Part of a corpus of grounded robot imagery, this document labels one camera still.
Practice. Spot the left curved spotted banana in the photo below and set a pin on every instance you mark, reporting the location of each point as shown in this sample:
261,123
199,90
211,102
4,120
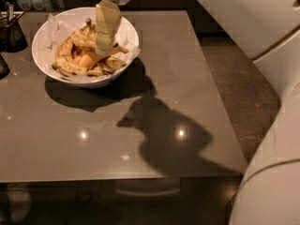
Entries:
64,60

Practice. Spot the orange fruit piece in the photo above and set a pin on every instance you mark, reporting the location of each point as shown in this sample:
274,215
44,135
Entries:
88,58

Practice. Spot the white ceramic bowl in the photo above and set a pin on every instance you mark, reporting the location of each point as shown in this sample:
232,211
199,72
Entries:
58,27

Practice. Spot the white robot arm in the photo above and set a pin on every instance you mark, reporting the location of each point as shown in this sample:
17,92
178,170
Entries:
252,47

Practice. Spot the white paper bowl liner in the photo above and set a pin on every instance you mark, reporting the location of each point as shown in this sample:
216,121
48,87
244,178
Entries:
98,69

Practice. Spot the black mesh utensil holder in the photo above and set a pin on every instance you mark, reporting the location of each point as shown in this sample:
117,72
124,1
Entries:
12,38

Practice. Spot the dark object at left edge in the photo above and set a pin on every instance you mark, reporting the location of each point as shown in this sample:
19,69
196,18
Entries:
4,69

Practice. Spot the right small spotted banana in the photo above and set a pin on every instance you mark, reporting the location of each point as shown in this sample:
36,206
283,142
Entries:
112,63

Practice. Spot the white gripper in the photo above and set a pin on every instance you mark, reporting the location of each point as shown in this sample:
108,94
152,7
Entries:
108,15

